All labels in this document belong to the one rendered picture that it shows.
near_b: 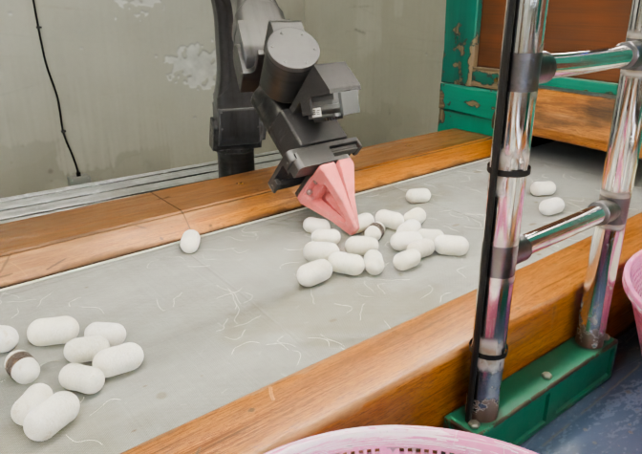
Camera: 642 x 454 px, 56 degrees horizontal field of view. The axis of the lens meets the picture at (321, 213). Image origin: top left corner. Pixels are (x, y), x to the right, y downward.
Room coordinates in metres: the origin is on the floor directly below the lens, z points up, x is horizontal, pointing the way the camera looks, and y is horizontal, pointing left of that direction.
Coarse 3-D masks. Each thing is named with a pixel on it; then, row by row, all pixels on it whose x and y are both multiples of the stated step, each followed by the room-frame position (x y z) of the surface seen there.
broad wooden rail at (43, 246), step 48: (384, 144) 0.96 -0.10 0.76; (432, 144) 0.96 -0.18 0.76; (480, 144) 0.98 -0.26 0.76; (192, 192) 0.72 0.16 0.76; (240, 192) 0.72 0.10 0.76; (288, 192) 0.74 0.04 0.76; (0, 240) 0.57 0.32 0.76; (48, 240) 0.57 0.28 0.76; (96, 240) 0.58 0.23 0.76; (144, 240) 0.60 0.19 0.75; (0, 288) 0.51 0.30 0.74
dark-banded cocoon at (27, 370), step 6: (12, 354) 0.37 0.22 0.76; (6, 360) 0.37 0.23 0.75; (24, 360) 0.37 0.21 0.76; (30, 360) 0.37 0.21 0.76; (18, 366) 0.36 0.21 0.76; (24, 366) 0.36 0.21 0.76; (30, 366) 0.36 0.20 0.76; (36, 366) 0.37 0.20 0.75; (12, 372) 0.36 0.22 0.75; (18, 372) 0.36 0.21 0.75; (24, 372) 0.36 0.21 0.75; (30, 372) 0.36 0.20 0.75; (36, 372) 0.36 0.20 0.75; (18, 378) 0.36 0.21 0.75; (24, 378) 0.36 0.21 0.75; (30, 378) 0.36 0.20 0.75
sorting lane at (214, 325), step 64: (384, 192) 0.79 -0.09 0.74; (448, 192) 0.79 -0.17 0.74; (576, 192) 0.79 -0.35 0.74; (640, 192) 0.79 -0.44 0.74; (128, 256) 0.58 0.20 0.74; (192, 256) 0.58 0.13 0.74; (256, 256) 0.58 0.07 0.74; (384, 256) 0.58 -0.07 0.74; (448, 256) 0.58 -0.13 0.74; (0, 320) 0.45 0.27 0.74; (128, 320) 0.45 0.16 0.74; (192, 320) 0.45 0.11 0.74; (256, 320) 0.45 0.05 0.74; (320, 320) 0.45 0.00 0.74; (384, 320) 0.45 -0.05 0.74; (0, 384) 0.36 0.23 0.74; (128, 384) 0.36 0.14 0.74; (192, 384) 0.36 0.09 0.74; (256, 384) 0.36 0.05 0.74; (0, 448) 0.30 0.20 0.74; (64, 448) 0.30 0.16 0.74; (128, 448) 0.30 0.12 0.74
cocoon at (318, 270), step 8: (312, 264) 0.52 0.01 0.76; (320, 264) 0.52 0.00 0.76; (328, 264) 0.52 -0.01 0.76; (304, 272) 0.51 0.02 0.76; (312, 272) 0.51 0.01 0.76; (320, 272) 0.51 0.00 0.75; (328, 272) 0.52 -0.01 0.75; (304, 280) 0.51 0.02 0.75; (312, 280) 0.51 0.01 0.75; (320, 280) 0.51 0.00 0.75
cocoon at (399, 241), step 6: (396, 234) 0.60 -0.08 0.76; (402, 234) 0.59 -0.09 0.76; (408, 234) 0.60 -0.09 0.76; (414, 234) 0.60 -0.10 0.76; (390, 240) 0.60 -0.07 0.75; (396, 240) 0.59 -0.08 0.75; (402, 240) 0.59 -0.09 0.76; (408, 240) 0.59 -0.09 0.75; (414, 240) 0.59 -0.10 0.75; (396, 246) 0.59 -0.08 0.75; (402, 246) 0.59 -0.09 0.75
